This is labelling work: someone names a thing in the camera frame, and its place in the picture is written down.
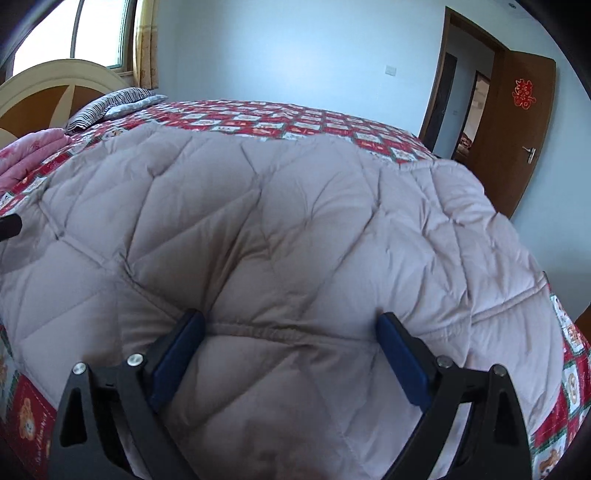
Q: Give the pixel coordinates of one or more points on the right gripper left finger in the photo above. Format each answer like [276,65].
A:
[85,443]

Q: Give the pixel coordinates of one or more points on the window with frame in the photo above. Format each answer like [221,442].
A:
[98,31]

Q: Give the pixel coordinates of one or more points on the brown wooden door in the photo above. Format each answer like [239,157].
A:
[496,156]

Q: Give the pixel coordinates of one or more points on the folded pink blanket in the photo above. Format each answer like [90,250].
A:
[25,154]

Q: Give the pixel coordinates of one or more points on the dark wooden door frame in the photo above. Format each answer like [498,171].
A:
[461,87]

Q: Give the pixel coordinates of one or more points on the striped grey pillow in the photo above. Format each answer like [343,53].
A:
[112,106]

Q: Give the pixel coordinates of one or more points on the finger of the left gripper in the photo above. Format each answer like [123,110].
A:
[10,226]

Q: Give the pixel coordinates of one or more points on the right beige curtain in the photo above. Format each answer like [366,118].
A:
[145,36]

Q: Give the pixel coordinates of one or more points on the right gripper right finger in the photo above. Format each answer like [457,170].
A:
[494,443]

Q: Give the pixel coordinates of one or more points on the red patterned bed quilt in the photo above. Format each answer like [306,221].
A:
[286,120]

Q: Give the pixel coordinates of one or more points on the red double happiness decal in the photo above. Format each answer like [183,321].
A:
[522,94]

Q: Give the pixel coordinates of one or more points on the cream and wood headboard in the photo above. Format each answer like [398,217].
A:
[47,95]

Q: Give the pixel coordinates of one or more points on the light pink puffer jacket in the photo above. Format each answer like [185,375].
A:
[277,276]

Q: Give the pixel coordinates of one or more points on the silver door handle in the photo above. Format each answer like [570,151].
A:
[531,154]

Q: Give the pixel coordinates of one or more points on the white wall switch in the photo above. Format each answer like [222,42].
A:
[391,71]

